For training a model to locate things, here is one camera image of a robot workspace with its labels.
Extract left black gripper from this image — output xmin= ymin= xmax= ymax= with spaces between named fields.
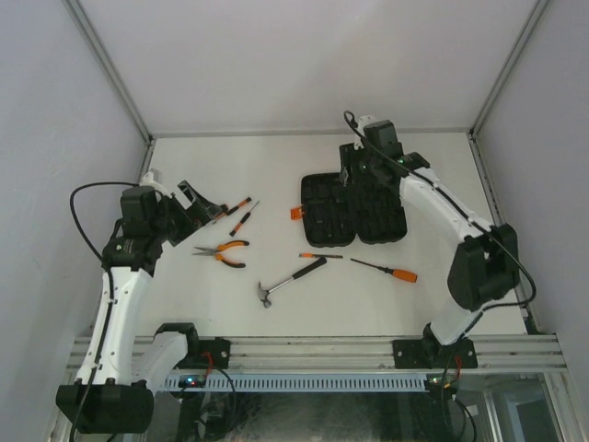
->
xmin=150 ymin=181 xmax=220 ymax=246

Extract black plastic tool case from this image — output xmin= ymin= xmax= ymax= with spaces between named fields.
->
xmin=290 ymin=173 xmax=408 ymax=248

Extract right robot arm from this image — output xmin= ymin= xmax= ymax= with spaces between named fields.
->
xmin=341 ymin=110 xmax=520 ymax=367

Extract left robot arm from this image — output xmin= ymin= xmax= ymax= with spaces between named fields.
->
xmin=56 ymin=174 xmax=229 ymax=440

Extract small precision screwdriver lower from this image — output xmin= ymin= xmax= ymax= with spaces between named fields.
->
xmin=229 ymin=201 xmax=260 ymax=238

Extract small precision screwdriver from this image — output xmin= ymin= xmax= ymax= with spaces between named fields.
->
xmin=229 ymin=201 xmax=260 ymax=238
xmin=214 ymin=197 xmax=252 ymax=223

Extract small precision screwdriver upper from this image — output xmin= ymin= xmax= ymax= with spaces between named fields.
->
xmin=214 ymin=197 xmax=252 ymax=223

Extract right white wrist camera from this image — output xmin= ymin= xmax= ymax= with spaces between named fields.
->
xmin=357 ymin=115 xmax=378 ymax=133

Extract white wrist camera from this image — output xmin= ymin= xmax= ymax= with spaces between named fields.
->
xmin=139 ymin=169 xmax=168 ymax=194
xmin=357 ymin=115 xmax=378 ymax=133

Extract orange handle needle-nose pliers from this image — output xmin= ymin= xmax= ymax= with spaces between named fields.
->
xmin=191 ymin=239 xmax=251 ymax=269

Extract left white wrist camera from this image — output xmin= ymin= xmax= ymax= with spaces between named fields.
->
xmin=139 ymin=169 xmax=168 ymax=194

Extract black handle claw hammer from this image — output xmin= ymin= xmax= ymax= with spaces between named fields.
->
xmin=257 ymin=257 xmax=327 ymax=308

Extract left camera black cable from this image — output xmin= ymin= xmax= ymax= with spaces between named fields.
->
xmin=69 ymin=182 xmax=139 ymax=263

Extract camera black cable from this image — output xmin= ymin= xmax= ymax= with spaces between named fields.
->
xmin=342 ymin=110 xmax=537 ymax=309
xmin=69 ymin=182 xmax=139 ymax=263

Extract orange handle screwdriver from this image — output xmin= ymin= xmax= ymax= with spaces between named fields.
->
xmin=351 ymin=258 xmax=418 ymax=284

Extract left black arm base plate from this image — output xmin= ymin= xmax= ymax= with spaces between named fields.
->
xmin=155 ymin=322 xmax=231 ymax=369

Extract blue slotted cable duct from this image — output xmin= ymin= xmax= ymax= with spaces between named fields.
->
xmin=162 ymin=372 xmax=427 ymax=393

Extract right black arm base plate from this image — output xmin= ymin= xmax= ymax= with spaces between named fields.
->
xmin=392 ymin=339 xmax=479 ymax=369

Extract right camera black cable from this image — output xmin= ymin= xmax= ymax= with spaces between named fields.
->
xmin=342 ymin=110 xmax=537 ymax=309

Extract aluminium front rail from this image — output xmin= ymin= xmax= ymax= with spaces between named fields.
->
xmin=213 ymin=335 xmax=567 ymax=374

